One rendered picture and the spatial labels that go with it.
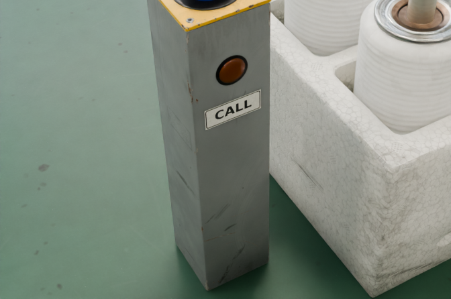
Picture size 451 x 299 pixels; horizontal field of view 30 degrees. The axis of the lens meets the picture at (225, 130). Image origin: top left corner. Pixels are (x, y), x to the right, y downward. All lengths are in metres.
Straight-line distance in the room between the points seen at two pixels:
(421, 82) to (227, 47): 0.17
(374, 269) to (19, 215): 0.37
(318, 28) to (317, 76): 0.05
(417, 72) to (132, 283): 0.34
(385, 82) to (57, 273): 0.37
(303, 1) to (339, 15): 0.03
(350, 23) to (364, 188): 0.15
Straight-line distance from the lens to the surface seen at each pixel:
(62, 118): 1.00
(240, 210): 0.75
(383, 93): 0.71
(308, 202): 0.85
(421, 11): 0.70
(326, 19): 0.77
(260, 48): 0.63
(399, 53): 0.68
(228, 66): 0.62
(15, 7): 1.19
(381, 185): 0.70
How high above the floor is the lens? 0.67
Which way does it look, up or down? 44 degrees down
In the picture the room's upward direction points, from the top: 3 degrees counter-clockwise
